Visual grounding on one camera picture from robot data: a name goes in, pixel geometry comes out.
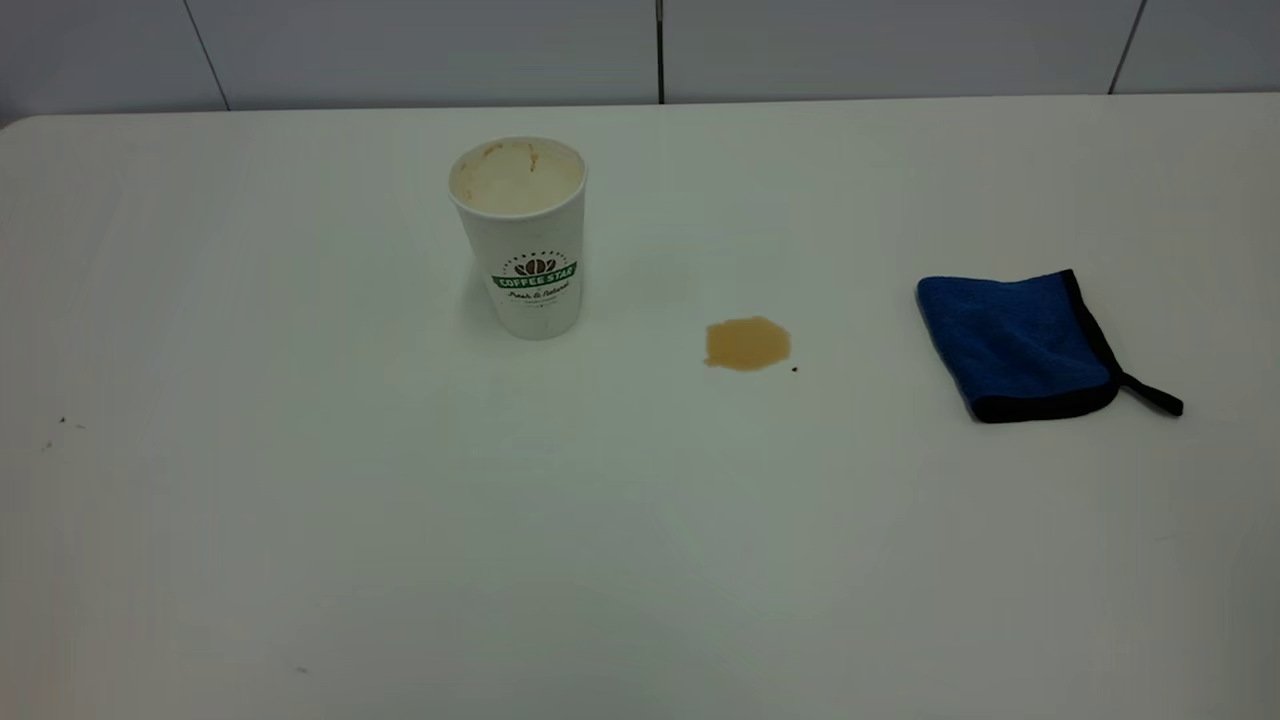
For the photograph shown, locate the white Coffee Star paper cup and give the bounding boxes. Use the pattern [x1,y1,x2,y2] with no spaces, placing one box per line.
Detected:
[447,135,589,342]

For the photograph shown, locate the blue cloth with black trim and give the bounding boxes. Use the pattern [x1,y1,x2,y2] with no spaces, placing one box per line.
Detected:
[915,267,1186,424]

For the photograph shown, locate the brown coffee spill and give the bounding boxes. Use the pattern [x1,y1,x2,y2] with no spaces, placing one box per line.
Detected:
[703,315,793,373]

